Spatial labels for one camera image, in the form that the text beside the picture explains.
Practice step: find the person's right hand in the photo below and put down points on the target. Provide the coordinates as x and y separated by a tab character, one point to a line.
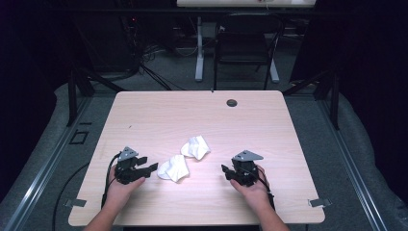
255	194

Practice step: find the black metal stand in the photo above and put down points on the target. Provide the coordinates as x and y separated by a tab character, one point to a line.
72	96
335	102

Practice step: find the person's left hand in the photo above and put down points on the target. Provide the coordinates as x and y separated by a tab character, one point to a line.
120	192

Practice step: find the white desk top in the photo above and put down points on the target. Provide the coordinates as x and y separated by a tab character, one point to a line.
243	3

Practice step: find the white sock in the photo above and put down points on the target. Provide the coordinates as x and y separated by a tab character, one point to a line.
173	170
196	147

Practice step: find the black folding chair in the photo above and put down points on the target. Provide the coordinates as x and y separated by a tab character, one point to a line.
243	45

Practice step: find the aluminium floor rail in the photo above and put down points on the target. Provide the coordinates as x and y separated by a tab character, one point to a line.
41	173
352	173

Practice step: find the grey metal table bracket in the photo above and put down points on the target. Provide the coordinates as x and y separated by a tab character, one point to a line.
319	202
76	202

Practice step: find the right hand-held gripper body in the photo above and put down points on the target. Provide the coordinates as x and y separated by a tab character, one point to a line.
245	170

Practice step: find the dark round table grommet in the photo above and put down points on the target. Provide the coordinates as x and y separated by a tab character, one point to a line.
231	103

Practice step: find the white desk leg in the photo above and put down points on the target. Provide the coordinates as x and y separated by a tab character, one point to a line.
274	72
199	57

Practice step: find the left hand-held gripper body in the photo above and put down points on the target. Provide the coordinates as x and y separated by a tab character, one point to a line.
128	171

